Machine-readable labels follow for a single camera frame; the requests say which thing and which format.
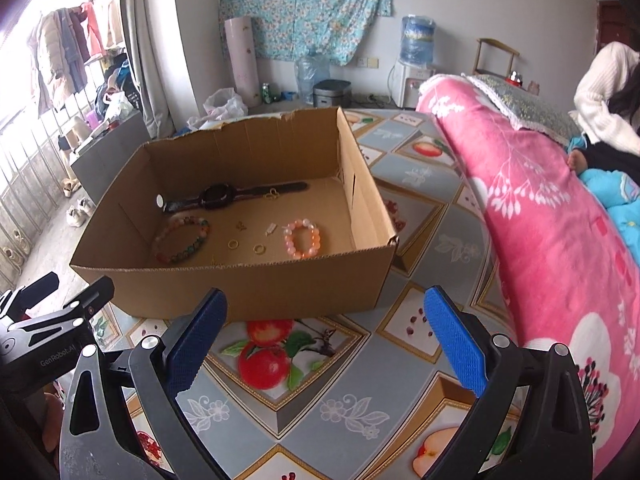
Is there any wooden chair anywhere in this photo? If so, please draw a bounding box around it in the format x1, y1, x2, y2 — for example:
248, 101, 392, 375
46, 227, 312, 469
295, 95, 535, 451
472, 37, 521, 78

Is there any white plastic bag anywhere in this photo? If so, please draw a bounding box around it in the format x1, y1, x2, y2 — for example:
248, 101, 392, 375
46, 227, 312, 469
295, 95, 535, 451
187, 87, 248, 131

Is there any pink floral blanket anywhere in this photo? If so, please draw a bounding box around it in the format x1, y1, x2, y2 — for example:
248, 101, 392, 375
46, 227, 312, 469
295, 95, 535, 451
416, 74, 640, 480

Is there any pale pink paper roll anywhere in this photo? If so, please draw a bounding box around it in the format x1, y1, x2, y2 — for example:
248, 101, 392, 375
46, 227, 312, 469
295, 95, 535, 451
223, 16, 261, 108

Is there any grey rice cooker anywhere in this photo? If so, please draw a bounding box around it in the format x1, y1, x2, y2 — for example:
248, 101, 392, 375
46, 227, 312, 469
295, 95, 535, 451
312, 79, 352, 109

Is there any pair of white shoes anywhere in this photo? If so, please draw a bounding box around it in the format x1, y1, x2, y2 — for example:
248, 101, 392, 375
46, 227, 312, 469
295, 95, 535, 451
66, 197, 96, 228

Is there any pink bead bracelet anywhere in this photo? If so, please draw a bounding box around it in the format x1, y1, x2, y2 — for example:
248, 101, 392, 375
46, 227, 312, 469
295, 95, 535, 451
282, 218, 322, 260

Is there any brown cardboard box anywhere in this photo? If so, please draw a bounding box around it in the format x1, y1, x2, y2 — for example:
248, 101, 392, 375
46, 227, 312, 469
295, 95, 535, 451
70, 106, 399, 322

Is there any pink strap digital watch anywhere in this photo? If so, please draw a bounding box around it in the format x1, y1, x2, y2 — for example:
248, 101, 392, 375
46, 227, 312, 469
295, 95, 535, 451
157, 181, 308, 213

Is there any grey curtain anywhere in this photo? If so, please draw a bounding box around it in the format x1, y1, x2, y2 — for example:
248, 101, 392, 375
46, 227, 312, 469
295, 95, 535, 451
120, 0, 196, 138

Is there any blue padded garment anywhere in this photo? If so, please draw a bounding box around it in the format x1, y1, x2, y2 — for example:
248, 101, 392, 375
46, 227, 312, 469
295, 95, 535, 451
582, 169, 640, 266

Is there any fruit print tablecloth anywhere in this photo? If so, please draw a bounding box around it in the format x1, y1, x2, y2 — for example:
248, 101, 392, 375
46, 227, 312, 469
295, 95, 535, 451
90, 107, 526, 480

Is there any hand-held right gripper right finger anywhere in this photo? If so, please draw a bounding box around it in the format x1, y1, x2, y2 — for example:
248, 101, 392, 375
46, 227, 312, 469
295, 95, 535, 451
424, 285, 593, 480

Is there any sequined grey pillow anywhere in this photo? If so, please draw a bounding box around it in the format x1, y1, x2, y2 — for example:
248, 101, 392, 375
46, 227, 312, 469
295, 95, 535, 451
462, 74, 583, 147

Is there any multicoloured bead bracelet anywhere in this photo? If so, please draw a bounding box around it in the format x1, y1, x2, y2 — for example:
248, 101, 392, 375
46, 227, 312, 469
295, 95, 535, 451
152, 216, 211, 265

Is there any row of hanging clothes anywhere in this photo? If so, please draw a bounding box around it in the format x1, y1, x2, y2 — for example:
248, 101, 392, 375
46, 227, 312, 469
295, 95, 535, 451
25, 2, 108, 111

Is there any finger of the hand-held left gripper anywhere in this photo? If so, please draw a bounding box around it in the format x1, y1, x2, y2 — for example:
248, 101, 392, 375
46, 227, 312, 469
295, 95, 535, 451
0, 272, 60, 321
25, 276, 116, 333

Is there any grey cabinet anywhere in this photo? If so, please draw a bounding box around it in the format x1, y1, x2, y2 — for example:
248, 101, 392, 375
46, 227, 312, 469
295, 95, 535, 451
70, 110, 151, 206

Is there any white water dispenser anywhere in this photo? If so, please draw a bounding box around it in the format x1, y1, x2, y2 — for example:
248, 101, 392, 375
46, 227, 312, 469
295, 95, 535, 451
389, 60, 436, 109

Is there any dark red door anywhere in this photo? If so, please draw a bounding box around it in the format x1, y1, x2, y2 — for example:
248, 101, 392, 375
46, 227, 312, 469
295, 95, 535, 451
597, 0, 621, 56

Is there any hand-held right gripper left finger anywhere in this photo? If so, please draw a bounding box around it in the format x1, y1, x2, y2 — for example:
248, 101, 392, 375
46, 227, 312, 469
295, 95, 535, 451
59, 287, 228, 480

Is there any teal floral wall cloth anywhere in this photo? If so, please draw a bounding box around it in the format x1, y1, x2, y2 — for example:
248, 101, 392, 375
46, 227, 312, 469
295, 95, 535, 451
220, 0, 393, 66

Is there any pile of clothes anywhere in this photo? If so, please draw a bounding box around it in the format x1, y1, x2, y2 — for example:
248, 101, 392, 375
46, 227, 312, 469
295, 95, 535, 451
92, 55, 143, 121

